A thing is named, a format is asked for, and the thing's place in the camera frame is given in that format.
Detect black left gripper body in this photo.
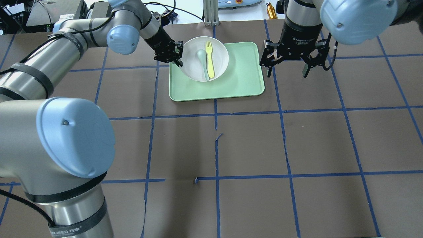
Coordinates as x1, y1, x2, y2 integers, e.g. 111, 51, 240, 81
144, 26, 184, 64

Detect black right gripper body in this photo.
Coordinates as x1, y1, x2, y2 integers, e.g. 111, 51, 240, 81
259, 17, 329, 68

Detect white round plate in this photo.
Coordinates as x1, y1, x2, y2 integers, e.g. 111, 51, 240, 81
180, 36, 229, 82

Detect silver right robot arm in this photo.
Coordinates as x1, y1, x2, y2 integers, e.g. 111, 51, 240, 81
259, 0, 422, 77

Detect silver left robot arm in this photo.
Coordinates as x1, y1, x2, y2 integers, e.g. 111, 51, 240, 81
0, 0, 184, 238

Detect yellow plastic fork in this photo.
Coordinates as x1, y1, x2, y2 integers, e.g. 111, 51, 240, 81
205, 41, 215, 78

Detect grey-green plastic spoon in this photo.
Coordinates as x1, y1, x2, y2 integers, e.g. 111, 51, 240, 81
196, 49, 210, 81

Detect mint green tray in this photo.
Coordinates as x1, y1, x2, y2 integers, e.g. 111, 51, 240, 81
169, 42, 265, 101

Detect gold metal cylinder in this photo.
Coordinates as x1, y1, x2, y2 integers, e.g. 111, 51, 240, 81
266, 2, 278, 20

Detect aluminium frame post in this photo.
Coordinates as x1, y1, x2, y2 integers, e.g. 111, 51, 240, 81
203, 0, 220, 26

